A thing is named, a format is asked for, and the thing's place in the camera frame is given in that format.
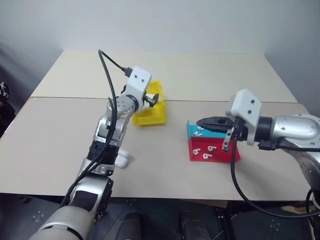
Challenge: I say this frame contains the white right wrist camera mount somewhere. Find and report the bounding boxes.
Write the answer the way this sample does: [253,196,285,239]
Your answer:
[225,88,263,146]

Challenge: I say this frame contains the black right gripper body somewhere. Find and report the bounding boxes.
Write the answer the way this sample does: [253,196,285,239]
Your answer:
[233,117,251,142]

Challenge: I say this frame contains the yellow plastic bin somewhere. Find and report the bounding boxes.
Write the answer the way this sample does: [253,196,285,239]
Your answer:
[131,80,167,127]

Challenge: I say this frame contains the light wooden piece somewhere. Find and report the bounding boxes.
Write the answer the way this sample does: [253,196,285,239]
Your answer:
[281,204,314,226]

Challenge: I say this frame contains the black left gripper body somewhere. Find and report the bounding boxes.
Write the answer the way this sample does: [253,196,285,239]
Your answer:
[142,89,152,108]

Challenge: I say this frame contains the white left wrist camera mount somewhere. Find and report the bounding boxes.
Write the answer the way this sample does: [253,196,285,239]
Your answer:
[124,65,152,111]

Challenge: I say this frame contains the black floor plate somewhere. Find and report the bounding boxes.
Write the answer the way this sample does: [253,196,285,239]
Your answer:
[231,206,316,240]
[0,193,63,240]

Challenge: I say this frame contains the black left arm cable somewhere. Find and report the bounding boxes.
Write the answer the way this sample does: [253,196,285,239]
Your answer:
[61,49,133,207]

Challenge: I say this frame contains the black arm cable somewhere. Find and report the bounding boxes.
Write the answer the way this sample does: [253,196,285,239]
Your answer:
[61,49,133,207]
[229,117,320,218]

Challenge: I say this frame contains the white earbud case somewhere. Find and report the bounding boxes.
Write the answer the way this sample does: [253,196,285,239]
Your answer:
[114,148,131,169]

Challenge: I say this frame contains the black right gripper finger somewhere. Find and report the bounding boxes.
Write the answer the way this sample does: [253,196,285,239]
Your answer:
[199,124,238,153]
[195,115,235,128]

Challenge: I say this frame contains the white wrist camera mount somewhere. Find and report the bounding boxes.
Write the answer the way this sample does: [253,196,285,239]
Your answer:
[124,65,152,111]
[225,88,263,146]

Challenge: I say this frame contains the black table leg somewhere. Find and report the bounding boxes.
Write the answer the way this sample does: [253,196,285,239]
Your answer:
[221,201,236,240]

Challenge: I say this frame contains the blue plastic tray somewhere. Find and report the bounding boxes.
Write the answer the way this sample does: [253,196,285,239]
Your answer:
[185,120,227,140]

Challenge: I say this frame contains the red plastic tray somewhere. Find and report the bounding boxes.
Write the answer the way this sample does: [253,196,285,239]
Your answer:
[187,136,242,164]

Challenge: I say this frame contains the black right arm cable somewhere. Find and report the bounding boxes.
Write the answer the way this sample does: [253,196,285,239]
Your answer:
[229,117,320,218]

